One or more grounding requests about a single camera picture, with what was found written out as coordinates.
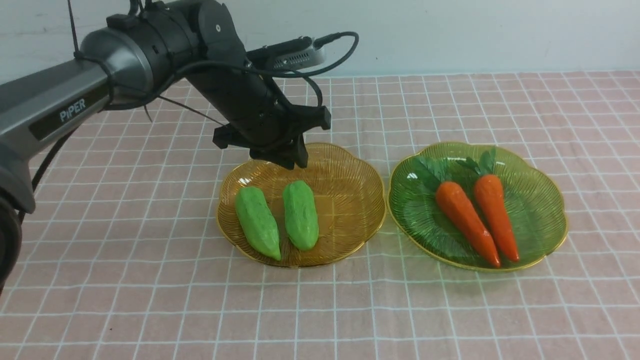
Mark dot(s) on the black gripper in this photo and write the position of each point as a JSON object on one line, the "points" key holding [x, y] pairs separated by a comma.
{"points": [[262, 119]]}

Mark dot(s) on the green bitter gourd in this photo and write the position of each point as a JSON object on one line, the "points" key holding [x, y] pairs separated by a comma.
{"points": [[257, 222], [301, 217]]}

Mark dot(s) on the orange toy carrot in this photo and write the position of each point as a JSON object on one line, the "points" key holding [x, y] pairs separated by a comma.
{"points": [[490, 196], [453, 201]]}

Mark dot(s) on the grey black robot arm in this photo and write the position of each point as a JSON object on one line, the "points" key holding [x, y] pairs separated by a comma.
{"points": [[127, 65]]}

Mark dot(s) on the amber ribbed plastic plate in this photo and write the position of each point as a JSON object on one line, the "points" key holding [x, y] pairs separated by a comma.
{"points": [[349, 196]]}

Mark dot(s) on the pink checkered tablecloth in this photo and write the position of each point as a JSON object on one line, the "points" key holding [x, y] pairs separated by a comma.
{"points": [[123, 259]]}

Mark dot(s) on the green ribbed plastic plate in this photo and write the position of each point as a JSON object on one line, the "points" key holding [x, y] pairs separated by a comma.
{"points": [[535, 206]]}

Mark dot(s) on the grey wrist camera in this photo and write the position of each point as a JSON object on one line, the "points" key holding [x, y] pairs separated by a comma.
{"points": [[295, 54]]}

